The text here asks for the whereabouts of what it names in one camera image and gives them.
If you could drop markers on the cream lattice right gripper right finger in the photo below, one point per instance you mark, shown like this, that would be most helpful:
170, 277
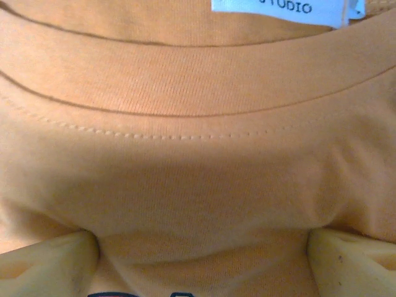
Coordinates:
355, 269

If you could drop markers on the cream lattice right gripper left finger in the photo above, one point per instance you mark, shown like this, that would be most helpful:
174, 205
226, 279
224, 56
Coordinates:
46, 269

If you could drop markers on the orange t-shirt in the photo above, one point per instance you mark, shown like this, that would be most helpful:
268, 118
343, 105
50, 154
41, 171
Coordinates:
198, 154

